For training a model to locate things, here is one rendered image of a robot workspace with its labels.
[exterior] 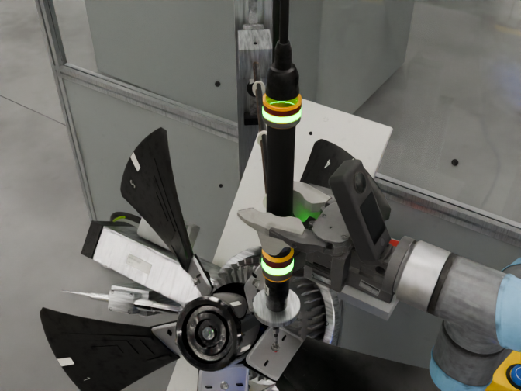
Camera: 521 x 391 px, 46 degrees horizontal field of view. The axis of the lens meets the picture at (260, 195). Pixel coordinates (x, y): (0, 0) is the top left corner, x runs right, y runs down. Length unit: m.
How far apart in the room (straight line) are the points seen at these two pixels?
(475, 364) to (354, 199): 0.24
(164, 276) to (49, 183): 2.17
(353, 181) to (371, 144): 0.51
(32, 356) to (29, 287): 0.37
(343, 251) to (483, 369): 0.21
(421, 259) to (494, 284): 0.08
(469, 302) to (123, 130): 1.61
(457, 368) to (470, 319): 0.09
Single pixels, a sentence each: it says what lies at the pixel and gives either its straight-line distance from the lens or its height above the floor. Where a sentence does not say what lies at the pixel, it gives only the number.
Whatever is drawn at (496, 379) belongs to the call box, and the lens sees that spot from 1.20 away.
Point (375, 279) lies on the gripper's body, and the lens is 0.76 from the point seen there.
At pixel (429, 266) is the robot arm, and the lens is 0.71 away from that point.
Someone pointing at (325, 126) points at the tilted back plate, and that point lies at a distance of 1.22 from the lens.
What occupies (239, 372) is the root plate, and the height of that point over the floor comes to 1.12.
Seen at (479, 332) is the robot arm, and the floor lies 1.47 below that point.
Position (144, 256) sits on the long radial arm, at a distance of 1.25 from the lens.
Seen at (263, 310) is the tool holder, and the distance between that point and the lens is 0.91.
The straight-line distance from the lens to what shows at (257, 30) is 1.38.
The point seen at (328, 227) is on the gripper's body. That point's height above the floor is 1.51.
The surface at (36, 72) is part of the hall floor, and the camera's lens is 4.35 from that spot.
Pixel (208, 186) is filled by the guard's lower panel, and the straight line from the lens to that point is 2.00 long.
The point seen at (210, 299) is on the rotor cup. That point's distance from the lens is 0.98.
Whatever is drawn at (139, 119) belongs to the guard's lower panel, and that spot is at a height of 0.90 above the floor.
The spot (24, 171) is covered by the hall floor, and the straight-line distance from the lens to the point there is 3.47.
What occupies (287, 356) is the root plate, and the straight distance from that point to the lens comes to 1.01.
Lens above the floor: 2.02
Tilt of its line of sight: 41 degrees down
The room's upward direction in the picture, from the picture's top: straight up
